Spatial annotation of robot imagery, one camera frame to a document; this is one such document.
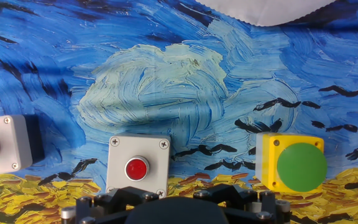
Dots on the yellow box green mushroom button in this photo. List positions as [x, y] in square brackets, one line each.
[300, 168]

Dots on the grey box raised red button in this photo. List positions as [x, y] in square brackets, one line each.
[11, 146]

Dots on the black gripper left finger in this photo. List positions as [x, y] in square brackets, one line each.
[104, 208]

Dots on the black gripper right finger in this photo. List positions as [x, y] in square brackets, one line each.
[253, 205]

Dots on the Van Gogh print tablecloth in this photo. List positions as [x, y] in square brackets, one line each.
[179, 77]

